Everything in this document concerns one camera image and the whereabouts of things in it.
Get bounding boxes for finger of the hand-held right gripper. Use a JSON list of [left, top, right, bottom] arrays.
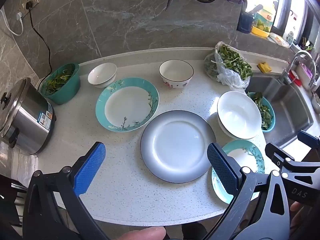
[[265, 142, 302, 172], [297, 130, 320, 153]]

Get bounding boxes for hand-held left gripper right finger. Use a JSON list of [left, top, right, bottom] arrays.
[[200, 142, 292, 240]]

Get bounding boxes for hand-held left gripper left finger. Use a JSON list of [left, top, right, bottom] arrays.
[[22, 142, 106, 240]]

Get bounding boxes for small teal floral plate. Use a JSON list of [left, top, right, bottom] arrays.
[[211, 139, 265, 204]]

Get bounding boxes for white deep plate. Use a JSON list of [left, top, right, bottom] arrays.
[[217, 119, 238, 139], [217, 91, 263, 139]]

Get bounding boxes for grey rimmed white plate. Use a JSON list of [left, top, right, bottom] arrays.
[[140, 110, 217, 183]]

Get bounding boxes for large teal floral plate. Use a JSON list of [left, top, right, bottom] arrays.
[[95, 77, 159, 132]]

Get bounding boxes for plain white bowl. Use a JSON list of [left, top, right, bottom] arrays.
[[87, 63, 117, 88]]

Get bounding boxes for red printed white bowl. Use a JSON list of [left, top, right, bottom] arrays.
[[159, 60, 194, 90]]

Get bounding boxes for person's right hand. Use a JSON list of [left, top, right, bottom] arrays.
[[290, 201, 305, 212]]

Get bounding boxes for person's left hand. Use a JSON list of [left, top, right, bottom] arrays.
[[117, 227, 166, 240]]

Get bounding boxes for stainless steel sink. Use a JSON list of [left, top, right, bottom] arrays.
[[245, 72, 315, 148]]

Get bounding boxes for teal basin of greens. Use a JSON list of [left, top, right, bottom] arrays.
[[246, 92, 276, 133]]

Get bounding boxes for red brush holder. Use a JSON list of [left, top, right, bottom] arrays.
[[287, 69, 303, 87]]

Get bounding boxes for white folded towel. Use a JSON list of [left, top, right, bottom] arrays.
[[12, 152, 38, 189]]

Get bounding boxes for person's dark pants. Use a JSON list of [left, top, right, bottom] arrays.
[[165, 224, 208, 240]]

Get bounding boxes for stainless steel rice cooker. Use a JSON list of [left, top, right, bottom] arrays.
[[0, 78, 57, 155]]

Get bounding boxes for teal colander basin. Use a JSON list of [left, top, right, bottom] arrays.
[[40, 63, 81, 105]]

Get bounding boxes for chrome faucet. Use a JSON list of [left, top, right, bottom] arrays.
[[278, 51, 318, 93]]

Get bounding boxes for yellow sponge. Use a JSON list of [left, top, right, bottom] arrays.
[[257, 62, 272, 74]]

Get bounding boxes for green vegetable scraps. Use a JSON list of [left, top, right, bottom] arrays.
[[45, 69, 75, 94]]

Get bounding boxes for plastic bag of greens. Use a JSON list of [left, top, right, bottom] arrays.
[[204, 41, 253, 89]]

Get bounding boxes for white dish soap bottle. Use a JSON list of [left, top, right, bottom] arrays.
[[285, 31, 297, 48]]

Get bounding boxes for yellow cooking oil bottle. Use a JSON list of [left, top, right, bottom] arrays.
[[251, 4, 276, 38]]

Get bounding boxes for dark blue utensil holder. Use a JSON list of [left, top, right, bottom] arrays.
[[237, 5, 254, 34]]

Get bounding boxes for window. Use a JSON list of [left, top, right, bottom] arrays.
[[246, 0, 320, 46]]

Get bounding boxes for black power cable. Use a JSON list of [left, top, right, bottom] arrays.
[[26, 1, 52, 79]]

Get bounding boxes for white power cable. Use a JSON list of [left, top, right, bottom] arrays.
[[0, 7, 24, 37]]

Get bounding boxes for wall outlet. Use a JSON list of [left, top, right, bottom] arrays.
[[16, 0, 40, 18]]

